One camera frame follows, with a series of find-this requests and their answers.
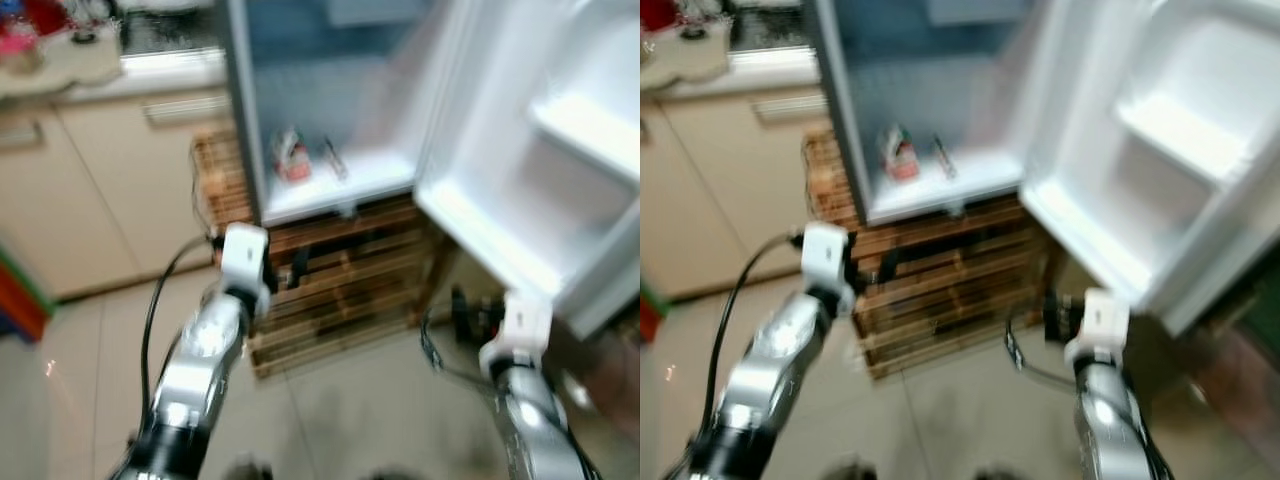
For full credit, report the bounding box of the fridge door white inside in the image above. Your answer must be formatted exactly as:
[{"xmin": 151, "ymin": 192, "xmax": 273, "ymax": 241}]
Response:
[
  {"xmin": 1020, "ymin": 0, "xmax": 1280, "ymax": 337},
  {"xmin": 413, "ymin": 0, "xmax": 641, "ymax": 342}
]

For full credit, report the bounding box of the silver bar drawer handle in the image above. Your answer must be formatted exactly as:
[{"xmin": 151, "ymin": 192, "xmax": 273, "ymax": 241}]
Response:
[
  {"xmin": 0, "ymin": 124, "xmax": 47, "ymax": 152},
  {"xmin": 142, "ymin": 94, "xmax": 230, "ymax": 127},
  {"xmin": 751, "ymin": 91, "xmax": 832, "ymax": 124}
]

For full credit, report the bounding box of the orange flat board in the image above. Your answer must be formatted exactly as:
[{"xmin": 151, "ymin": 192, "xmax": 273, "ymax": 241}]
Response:
[
  {"xmin": 0, "ymin": 265, "xmax": 50, "ymax": 342},
  {"xmin": 640, "ymin": 295, "xmax": 667, "ymax": 342}
]

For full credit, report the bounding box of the red white food pack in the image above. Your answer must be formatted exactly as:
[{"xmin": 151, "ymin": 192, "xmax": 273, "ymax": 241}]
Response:
[
  {"xmin": 880, "ymin": 125, "xmax": 922, "ymax": 184},
  {"xmin": 272, "ymin": 128, "xmax": 314, "ymax": 185}
]

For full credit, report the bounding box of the red kitchen appliance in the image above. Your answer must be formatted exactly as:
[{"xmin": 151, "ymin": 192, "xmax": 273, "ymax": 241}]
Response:
[
  {"xmin": 640, "ymin": 0, "xmax": 682, "ymax": 32},
  {"xmin": 24, "ymin": 0, "xmax": 72, "ymax": 37}
]

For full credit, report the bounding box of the brown wooden slat rack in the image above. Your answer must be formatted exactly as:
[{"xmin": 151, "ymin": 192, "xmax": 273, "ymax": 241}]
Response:
[
  {"xmin": 192, "ymin": 130, "xmax": 452, "ymax": 382},
  {"xmin": 800, "ymin": 130, "xmax": 1062, "ymax": 382}
]

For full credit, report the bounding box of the dark slim stick item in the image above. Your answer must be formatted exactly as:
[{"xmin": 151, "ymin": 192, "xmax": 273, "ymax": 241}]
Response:
[
  {"xmin": 321, "ymin": 137, "xmax": 350, "ymax": 182},
  {"xmin": 931, "ymin": 134, "xmax": 957, "ymax": 182}
]

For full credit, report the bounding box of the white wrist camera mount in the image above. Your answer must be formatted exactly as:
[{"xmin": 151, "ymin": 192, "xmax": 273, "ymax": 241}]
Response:
[
  {"xmin": 1065, "ymin": 288, "xmax": 1132, "ymax": 367},
  {"xmin": 485, "ymin": 290, "xmax": 554, "ymax": 374},
  {"xmin": 220, "ymin": 223, "xmax": 270, "ymax": 294},
  {"xmin": 800, "ymin": 222, "xmax": 852, "ymax": 292}
]

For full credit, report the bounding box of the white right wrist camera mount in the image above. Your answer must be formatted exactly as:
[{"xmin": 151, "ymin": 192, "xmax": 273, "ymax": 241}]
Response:
[
  {"xmin": 485, "ymin": 290, "xmax": 554, "ymax": 374},
  {"xmin": 1065, "ymin": 288, "xmax": 1132, "ymax": 367}
]

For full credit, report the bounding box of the cream kitchen counter cabinet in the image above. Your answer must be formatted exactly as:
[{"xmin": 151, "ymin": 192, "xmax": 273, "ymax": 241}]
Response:
[
  {"xmin": 640, "ymin": 45, "xmax": 837, "ymax": 302},
  {"xmin": 0, "ymin": 45, "xmax": 243, "ymax": 302}
]

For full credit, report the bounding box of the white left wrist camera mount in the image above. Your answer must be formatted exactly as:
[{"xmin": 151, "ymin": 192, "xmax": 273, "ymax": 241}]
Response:
[
  {"xmin": 220, "ymin": 223, "xmax": 270, "ymax": 294},
  {"xmin": 800, "ymin": 222, "xmax": 852, "ymax": 292}
]

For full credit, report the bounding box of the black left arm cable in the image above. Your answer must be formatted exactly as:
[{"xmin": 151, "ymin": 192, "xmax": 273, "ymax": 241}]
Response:
[
  {"xmin": 124, "ymin": 234, "xmax": 227, "ymax": 472},
  {"xmin": 689, "ymin": 231, "xmax": 807, "ymax": 472}
]

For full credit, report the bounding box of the beige woven place mat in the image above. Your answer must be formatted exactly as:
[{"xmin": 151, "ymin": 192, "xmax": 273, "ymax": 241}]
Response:
[
  {"xmin": 640, "ymin": 35, "xmax": 732, "ymax": 94},
  {"xmin": 0, "ymin": 38, "xmax": 124, "ymax": 102}
]

